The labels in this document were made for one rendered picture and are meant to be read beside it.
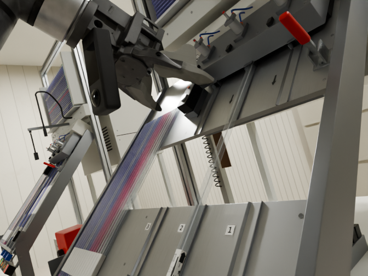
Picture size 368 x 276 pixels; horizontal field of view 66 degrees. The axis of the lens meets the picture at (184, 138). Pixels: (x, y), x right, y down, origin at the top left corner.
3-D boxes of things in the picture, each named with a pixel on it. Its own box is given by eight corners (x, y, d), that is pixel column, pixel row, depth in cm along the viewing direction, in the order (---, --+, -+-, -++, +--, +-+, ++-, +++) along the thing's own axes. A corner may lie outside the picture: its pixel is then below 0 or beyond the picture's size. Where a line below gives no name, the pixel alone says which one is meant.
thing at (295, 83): (348, 107, 42) (329, 84, 40) (138, 167, 93) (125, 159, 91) (360, -10, 59) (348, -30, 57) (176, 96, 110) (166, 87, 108)
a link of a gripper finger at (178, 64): (183, 53, 40) (122, 42, 40) (180, 62, 39) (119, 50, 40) (183, 75, 44) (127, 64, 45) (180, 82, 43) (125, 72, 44)
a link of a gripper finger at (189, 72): (221, 44, 43) (161, 33, 43) (214, 75, 40) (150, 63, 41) (218, 58, 45) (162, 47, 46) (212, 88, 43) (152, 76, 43)
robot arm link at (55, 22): (40, 4, 34) (28, 38, 40) (78, 28, 36) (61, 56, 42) (65, -36, 37) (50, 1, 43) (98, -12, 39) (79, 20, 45)
